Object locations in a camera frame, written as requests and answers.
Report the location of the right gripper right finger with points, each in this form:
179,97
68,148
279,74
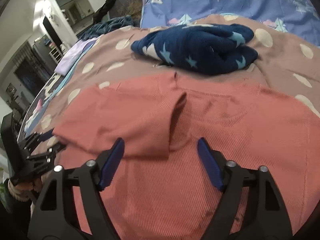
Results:
265,217

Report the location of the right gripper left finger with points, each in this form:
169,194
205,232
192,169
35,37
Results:
55,217

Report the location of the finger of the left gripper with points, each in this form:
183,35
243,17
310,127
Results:
48,156
32,141

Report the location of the pink knit garment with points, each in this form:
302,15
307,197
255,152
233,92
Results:
161,189

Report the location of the left hand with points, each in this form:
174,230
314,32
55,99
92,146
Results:
22,191

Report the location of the lilac folded cloth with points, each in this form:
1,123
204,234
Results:
69,59

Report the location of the dark teal fleece blanket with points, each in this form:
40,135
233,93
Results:
105,27

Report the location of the mauve polka dot blanket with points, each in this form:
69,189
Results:
285,63

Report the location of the dark patterned pillow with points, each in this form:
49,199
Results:
119,8

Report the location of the navy star fleece garment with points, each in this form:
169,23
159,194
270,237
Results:
210,49

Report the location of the purple tree print pillow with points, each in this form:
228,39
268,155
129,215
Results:
298,17

